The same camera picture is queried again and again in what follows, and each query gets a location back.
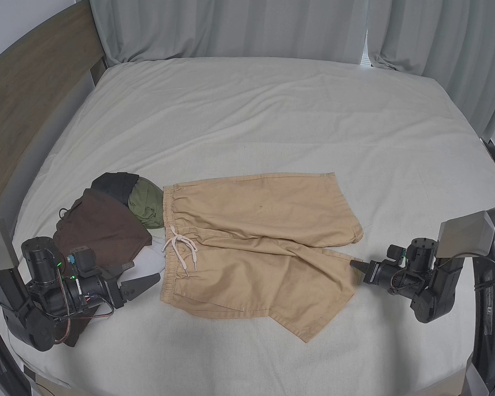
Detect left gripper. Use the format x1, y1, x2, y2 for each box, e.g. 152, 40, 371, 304
77, 262, 162, 309

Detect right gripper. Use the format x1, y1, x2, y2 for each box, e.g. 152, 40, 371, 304
363, 261, 395, 288

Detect beige shorts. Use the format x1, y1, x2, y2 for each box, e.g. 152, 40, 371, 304
160, 172, 365, 344

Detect bed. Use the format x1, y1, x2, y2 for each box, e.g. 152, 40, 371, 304
0, 0, 495, 396

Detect white garment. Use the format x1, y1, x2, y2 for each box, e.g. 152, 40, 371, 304
128, 226, 167, 281

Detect brown garment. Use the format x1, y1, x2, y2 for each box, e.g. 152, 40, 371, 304
51, 190, 153, 347

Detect green garment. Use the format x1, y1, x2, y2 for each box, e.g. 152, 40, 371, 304
127, 178, 166, 230

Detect black garment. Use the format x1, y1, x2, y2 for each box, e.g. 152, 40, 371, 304
91, 172, 141, 205

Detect pale green curtain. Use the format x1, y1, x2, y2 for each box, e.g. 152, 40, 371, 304
366, 0, 495, 141
84, 0, 370, 68

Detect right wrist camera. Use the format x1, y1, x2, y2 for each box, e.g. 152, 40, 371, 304
386, 244, 408, 264

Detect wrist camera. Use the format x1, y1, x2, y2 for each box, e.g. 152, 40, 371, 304
67, 245, 96, 279
386, 244, 408, 264

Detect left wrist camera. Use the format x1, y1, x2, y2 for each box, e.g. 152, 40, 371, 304
67, 245, 96, 279

